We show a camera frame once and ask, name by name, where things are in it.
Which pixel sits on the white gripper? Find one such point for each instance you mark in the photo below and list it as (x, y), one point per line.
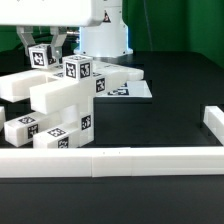
(67, 13)

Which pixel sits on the white chair back frame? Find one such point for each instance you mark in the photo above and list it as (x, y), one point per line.
(49, 93)

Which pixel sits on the white chair seat part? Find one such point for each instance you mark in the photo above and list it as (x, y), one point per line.
(81, 113)

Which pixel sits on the small white part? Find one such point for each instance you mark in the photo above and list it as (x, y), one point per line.
(20, 131)

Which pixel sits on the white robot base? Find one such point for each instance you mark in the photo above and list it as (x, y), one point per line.
(110, 38)

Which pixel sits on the white fence wall left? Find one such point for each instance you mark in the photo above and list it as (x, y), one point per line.
(2, 117)

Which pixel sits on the white fence wall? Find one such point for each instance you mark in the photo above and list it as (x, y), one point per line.
(2, 117)
(111, 162)
(214, 120)

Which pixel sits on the white marker base plate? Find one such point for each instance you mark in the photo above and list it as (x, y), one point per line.
(137, 89)

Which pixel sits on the white fence wall right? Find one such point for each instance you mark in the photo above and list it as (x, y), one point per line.
(214, 120)

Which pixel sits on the white fence wall front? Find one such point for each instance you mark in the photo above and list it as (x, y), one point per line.
(111, 162)

